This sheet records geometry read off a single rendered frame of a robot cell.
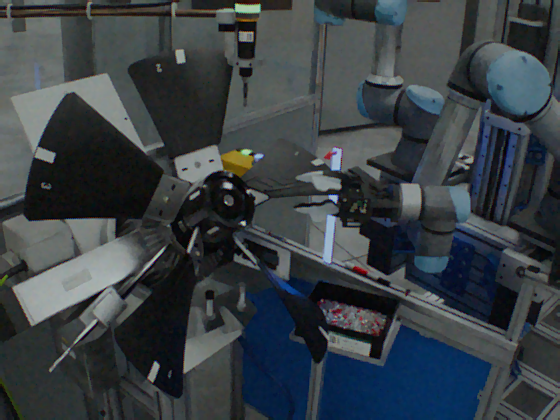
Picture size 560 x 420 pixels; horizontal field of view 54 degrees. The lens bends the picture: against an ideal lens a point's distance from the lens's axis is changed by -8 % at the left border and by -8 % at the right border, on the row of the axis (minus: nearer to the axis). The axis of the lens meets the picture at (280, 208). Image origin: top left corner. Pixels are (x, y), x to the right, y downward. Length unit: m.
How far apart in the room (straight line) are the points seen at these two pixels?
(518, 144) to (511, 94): 0.56
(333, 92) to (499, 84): 3.93
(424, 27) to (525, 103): 4.38
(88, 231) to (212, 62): 0.43
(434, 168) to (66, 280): 0.80
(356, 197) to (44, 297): 0.61
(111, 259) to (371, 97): 0.98
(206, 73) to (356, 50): 3.88
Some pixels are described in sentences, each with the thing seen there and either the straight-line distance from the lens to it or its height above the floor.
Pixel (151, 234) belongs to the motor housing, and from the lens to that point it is 1.16.
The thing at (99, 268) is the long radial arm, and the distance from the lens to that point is 1.10.
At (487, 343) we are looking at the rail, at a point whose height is 0.83.
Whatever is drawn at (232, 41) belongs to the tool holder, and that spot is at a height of 1.50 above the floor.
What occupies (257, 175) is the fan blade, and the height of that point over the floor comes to 1.19.
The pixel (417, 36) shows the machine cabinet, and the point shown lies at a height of 0.85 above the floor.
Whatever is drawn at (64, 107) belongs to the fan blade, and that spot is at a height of 1.41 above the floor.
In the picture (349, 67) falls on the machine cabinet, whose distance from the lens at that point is 5.05.
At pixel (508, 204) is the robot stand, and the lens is 1.76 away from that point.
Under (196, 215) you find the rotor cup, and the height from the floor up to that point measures 1.20.
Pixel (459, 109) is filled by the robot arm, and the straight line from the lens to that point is 1.30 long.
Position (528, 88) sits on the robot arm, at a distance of 1.16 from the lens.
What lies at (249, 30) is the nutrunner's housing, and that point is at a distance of 1.07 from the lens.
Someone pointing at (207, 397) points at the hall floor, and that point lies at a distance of 2.39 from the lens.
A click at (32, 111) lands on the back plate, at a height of 1.33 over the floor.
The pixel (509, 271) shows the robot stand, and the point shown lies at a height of 0.95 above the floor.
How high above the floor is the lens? 1.70
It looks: 27 degrees down
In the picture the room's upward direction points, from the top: 3 degrees clockwise
